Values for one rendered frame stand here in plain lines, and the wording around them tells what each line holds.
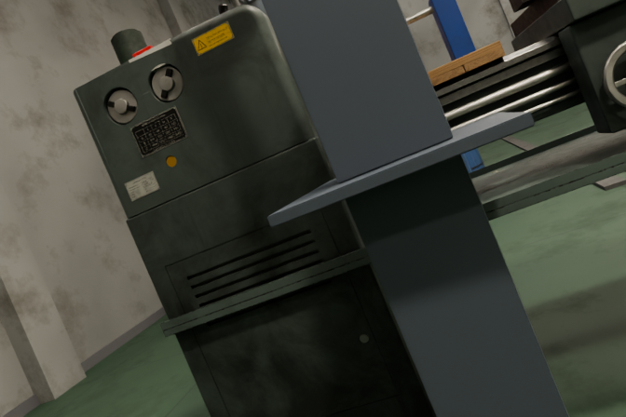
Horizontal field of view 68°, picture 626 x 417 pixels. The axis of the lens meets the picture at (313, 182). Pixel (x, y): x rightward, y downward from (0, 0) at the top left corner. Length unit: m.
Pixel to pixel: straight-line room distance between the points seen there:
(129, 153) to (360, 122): 0.79
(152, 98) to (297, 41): 0.64
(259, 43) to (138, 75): 0.35
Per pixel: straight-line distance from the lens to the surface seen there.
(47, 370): 4.04
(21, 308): 4.01
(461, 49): 1.41
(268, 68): 1.23
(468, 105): 1.27
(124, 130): 1.39
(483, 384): 0.88
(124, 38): 5.30
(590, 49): 1.25
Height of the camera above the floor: 0.79
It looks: 1 degrees down
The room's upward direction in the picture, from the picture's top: 23 degrees counter-clockwise
